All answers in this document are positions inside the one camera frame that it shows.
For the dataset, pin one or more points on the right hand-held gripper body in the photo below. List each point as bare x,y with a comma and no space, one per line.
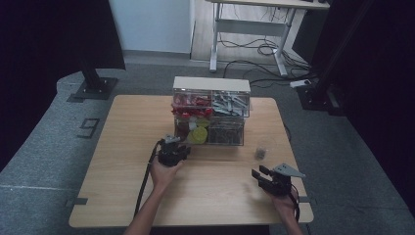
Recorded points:
280,182

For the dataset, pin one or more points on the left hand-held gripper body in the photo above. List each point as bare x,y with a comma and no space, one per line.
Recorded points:
169,153

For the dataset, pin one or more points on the clear glass cup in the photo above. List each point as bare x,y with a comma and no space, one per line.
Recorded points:
263,143

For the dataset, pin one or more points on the pile of dark packets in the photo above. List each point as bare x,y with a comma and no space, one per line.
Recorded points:
225,133

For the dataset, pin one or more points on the clear acrylic drawer organizer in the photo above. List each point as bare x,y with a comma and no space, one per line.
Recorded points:
212,84

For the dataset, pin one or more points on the person's right hand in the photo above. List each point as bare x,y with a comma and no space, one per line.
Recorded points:
285,205

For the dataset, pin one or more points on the person's left hand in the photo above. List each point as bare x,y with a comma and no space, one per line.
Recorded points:
164,178

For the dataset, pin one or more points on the brown round capsule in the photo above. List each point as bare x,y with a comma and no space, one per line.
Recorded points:
180,134
183,126

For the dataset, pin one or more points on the large yellow-green round capsule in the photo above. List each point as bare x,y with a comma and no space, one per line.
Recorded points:
198,135

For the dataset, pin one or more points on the white round capsule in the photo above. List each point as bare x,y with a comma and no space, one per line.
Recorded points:
193,125

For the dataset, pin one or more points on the small yellow-green round capsule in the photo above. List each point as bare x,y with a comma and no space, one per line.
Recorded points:
203,122

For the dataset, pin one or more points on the grey tape strip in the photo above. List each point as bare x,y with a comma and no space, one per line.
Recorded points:
77,201
308,199

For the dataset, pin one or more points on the pile of red packets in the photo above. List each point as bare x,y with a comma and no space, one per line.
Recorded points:
192,109

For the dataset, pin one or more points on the pile of grey packets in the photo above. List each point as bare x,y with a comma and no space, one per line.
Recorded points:
230,104

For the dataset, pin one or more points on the black tape digit marker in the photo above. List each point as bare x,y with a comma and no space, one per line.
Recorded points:
88,128

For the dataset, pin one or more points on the white power strip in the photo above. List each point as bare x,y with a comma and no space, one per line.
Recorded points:
300,83

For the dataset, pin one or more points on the black curtain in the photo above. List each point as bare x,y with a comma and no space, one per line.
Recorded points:
39,65
385,98

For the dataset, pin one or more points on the white-framed desk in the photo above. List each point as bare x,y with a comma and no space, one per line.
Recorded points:
248,27

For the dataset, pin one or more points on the black box under desk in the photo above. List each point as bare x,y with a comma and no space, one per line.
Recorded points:
306,36

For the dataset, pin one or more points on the black stand with base plate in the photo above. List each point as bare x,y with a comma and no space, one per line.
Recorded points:
94,86
318,94

